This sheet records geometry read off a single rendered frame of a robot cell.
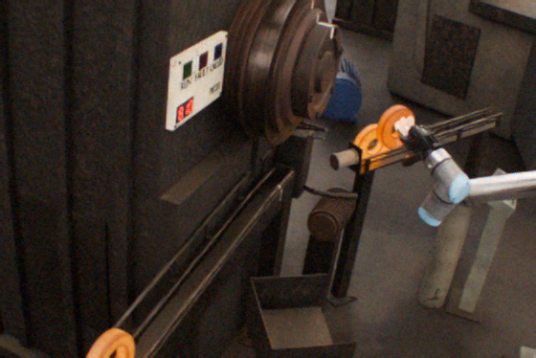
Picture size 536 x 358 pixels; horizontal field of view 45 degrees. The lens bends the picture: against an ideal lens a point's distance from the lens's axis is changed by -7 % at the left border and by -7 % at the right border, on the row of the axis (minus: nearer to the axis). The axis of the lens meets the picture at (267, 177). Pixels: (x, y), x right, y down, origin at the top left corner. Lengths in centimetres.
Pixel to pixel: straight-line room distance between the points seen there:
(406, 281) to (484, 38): 201
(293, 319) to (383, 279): 127
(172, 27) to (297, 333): 82
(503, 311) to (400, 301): 48
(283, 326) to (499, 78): 308
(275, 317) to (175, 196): 41
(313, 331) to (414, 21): 322
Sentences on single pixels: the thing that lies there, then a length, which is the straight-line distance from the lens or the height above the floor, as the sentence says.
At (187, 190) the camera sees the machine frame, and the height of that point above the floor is 87.
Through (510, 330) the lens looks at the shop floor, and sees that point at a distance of 300.
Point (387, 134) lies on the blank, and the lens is 238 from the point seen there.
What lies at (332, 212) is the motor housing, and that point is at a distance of 242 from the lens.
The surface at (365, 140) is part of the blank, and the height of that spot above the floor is 74.
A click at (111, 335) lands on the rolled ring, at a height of 78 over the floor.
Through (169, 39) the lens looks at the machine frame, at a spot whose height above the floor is 129.
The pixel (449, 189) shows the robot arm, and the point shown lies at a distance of 221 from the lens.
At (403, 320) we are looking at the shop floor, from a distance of 286.
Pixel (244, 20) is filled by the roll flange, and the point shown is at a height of 126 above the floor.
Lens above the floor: 180
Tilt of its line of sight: 30 degrees down
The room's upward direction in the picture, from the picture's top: 8 degrees clockwise
